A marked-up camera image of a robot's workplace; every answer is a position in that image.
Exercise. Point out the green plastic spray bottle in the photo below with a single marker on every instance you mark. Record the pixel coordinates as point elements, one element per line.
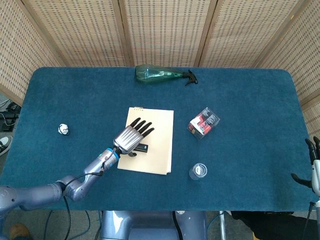
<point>150,73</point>

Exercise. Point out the beige manila folder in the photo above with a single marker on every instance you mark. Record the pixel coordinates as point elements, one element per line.
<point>160,140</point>

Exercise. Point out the grey-blue robot torso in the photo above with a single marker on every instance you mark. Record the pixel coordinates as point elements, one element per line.
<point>150,225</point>

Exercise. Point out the black stapler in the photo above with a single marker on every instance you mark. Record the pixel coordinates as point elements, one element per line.
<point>143,148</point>

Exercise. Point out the crumpled white paper ball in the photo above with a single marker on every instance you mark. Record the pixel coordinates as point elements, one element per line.
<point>62,128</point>

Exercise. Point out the grey white sneaker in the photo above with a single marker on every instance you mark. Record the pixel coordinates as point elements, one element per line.
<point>5,145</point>

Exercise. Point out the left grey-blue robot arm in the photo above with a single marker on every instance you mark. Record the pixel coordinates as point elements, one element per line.
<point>37,193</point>

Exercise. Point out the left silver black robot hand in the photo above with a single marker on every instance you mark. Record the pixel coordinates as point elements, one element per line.
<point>128,138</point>

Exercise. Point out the woven bamboo folding screen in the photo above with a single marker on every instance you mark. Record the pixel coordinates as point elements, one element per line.
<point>162,30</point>

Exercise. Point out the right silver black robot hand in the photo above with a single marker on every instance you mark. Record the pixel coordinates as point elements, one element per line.
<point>315,172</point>

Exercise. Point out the clear box of binder clips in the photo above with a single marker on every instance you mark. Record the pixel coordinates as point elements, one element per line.
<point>203,123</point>

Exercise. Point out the blue table cloth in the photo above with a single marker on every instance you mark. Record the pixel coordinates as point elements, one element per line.
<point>237,100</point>

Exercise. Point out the metal table leg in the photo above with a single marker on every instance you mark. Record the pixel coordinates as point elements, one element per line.
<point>222,225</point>

